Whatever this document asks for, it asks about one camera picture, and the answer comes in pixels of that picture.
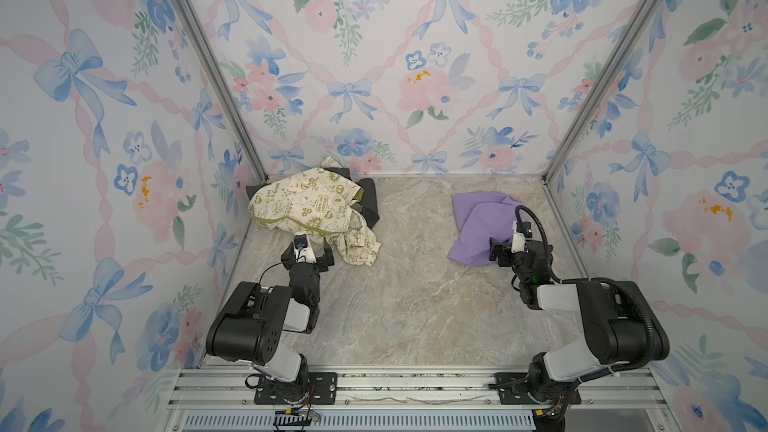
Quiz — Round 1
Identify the purple cloth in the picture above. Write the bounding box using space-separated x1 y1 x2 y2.
449 192 522 267

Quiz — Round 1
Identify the cream green patterned cloth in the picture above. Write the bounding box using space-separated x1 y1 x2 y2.
249 156 381 266

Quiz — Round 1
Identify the black cloth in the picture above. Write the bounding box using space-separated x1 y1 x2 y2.
245 167 382 230

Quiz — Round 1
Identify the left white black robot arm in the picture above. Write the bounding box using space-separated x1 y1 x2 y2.
206 234 338 407

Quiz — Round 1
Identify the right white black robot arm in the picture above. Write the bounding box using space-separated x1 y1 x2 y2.
488 237 670 420

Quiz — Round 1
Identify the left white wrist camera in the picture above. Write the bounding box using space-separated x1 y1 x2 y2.
292 233 316 264

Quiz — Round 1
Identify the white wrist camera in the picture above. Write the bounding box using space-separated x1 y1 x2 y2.
292 233 316 264
510 221 533 253

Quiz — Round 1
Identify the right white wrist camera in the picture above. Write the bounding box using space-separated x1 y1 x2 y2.
510 221 533 253

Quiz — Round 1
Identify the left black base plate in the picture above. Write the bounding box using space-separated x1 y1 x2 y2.
246 372 338 406

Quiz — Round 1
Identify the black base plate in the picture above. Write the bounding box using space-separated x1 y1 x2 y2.
246 372 338 406
487 372 570 407

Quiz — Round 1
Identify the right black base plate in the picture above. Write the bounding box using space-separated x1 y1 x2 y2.
487 372 570 407

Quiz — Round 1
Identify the black corrugated cable conduit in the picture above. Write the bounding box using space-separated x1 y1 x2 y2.
514 205 658 373

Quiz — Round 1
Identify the aluminium mounting rail frame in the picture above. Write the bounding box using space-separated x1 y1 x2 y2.
156 362 681 431

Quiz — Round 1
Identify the right aluminium corner post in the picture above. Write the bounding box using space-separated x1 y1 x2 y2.
541 0 664 186

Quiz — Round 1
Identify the aluminium corner post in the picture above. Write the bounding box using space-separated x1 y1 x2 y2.
170 0 268 184
541 0 664 186

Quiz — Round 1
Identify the left aluminium corner post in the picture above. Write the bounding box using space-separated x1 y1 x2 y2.
170 0 268 184

